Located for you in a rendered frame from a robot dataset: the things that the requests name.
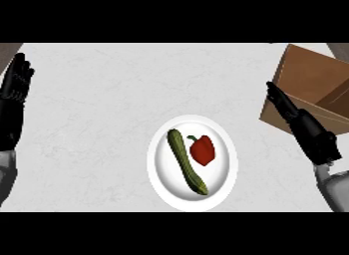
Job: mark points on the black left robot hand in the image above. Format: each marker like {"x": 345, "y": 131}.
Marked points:
{"x": 2, "y": 109}

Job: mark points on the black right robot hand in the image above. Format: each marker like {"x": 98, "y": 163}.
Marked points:
{"x": 311, "y": 132}

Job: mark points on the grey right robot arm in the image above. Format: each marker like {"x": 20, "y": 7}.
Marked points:
{"x": 338, "y": 187}

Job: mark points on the brown cardboard box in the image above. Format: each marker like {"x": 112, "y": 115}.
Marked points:
{"x": 323, "y": 89}

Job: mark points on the red bell pepper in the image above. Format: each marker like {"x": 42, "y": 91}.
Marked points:
{"x": 202, "y": 150}

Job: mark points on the white oval plate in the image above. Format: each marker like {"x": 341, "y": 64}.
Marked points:
{"x": 192, "y": 163}

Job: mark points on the green cucumber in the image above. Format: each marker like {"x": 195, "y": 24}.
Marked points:
{"x": 184, "y": 160}

